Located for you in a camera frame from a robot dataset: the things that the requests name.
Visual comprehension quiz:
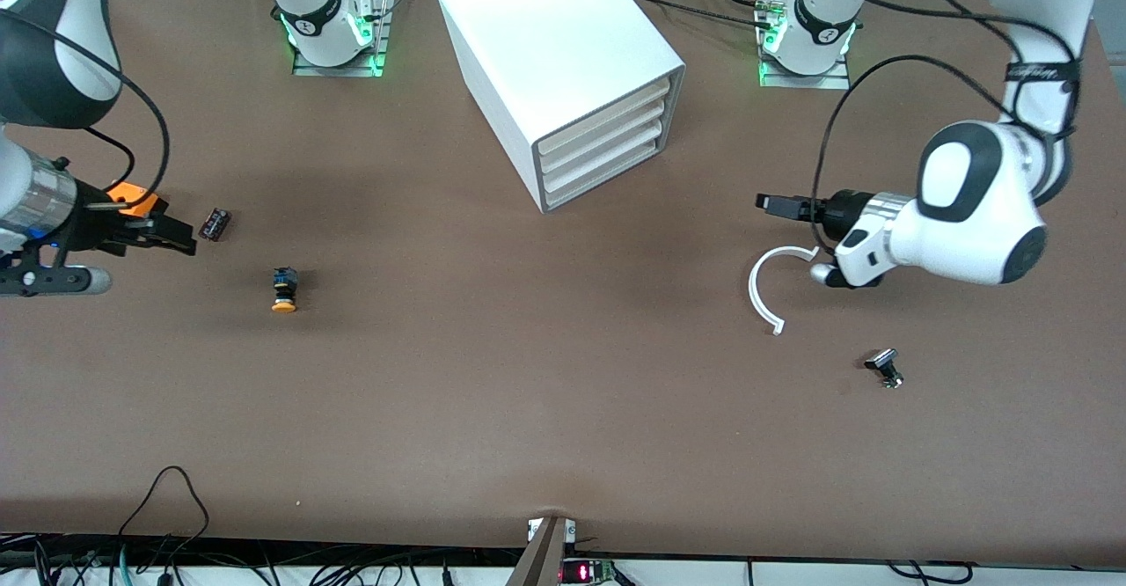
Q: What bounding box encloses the yellow push button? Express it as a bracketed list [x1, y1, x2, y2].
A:
[270, 267, 300, 314]

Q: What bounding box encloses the orange box with black base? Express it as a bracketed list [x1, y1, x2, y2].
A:
[106, 181, 169, 219]

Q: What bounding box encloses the white curved plastic arc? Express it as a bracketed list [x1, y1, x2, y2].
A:
[748, 245, 821, 337]

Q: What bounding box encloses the device with red LED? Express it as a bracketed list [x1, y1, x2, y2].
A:
[561, 558, 617, 585]

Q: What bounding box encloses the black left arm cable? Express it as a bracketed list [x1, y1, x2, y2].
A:
[811, 0, 1083, 248]

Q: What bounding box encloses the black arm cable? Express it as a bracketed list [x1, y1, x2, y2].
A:
[0, 7, 170, 210]
[811, 0, 1083, 248]

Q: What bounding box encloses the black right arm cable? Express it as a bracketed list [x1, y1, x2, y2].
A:
[0, 7, 170, 210]

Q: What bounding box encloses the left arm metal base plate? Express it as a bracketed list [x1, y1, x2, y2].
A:
[758, 0, 852, 90]

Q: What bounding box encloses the black cable behind cabinet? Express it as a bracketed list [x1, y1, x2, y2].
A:
[626, 0, 779, 31]

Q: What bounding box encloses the black looped cable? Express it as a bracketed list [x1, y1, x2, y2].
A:
[119, 465, 210, 560]

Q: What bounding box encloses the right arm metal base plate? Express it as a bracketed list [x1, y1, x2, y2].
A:
[293, 0, 393, 78]

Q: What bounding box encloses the black cable on white strip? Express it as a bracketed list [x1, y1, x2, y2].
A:
[888, 561, 973, 585]

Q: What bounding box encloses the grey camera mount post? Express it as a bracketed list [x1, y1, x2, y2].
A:
[506, 516, 577, 586]

